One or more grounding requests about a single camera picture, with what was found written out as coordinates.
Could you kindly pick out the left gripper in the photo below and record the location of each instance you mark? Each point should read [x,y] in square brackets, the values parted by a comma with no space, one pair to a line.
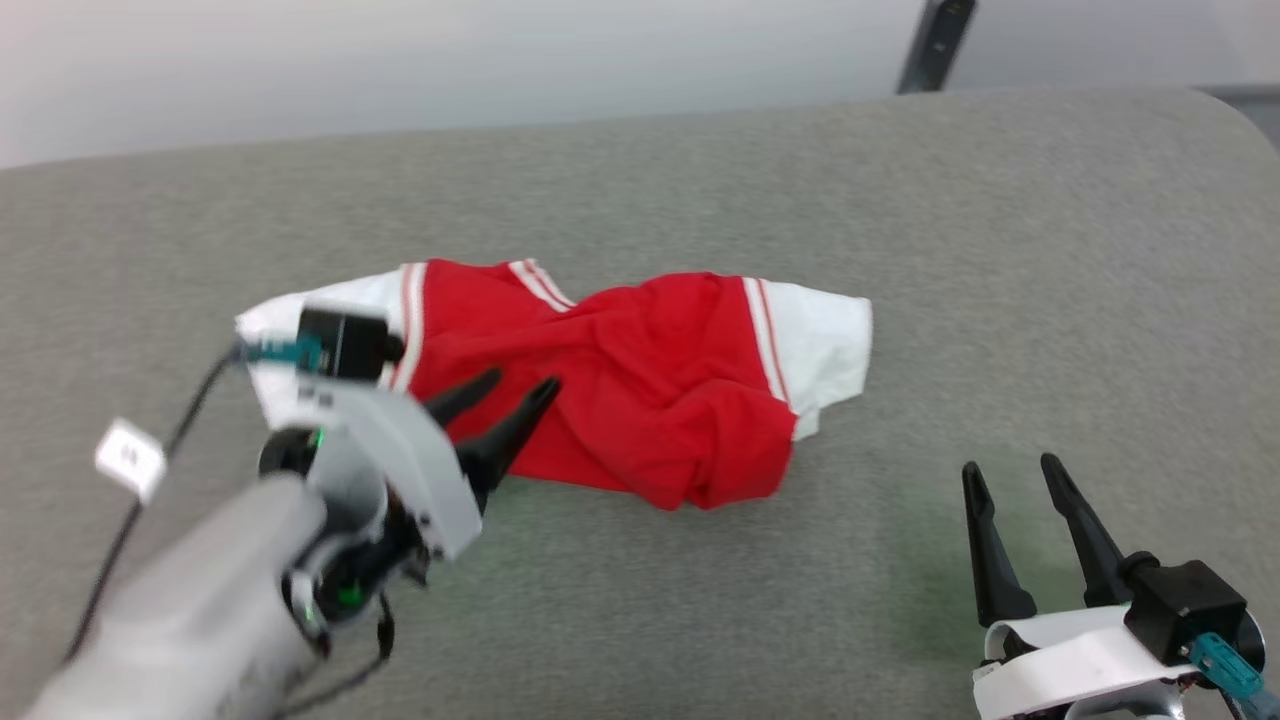
[410,470]

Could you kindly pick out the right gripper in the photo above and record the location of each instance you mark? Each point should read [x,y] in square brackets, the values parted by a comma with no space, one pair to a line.
[1070,665]

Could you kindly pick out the red and white shirt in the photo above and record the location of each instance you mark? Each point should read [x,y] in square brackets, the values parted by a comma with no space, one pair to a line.
[650,400]

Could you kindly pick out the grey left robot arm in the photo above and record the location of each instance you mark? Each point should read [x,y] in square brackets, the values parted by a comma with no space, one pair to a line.
[180,610]

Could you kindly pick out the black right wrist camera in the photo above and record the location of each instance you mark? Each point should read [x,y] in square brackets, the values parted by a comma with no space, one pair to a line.
[1185,605]

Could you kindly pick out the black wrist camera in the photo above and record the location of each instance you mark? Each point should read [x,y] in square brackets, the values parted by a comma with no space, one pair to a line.
[1185,605]
[345,342]

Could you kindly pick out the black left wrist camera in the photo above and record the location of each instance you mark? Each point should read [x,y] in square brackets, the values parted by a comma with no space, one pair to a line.
[345,342]

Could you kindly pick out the teal left camera connector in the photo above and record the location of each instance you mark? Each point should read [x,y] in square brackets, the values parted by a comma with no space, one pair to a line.
[285,350]

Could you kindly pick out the teal camera connector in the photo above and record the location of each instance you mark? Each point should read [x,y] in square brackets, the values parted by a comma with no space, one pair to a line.
[285,350]
[1225,665]

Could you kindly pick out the teal right camera connector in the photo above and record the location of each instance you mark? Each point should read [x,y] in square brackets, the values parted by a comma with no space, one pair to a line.
[1225,665]

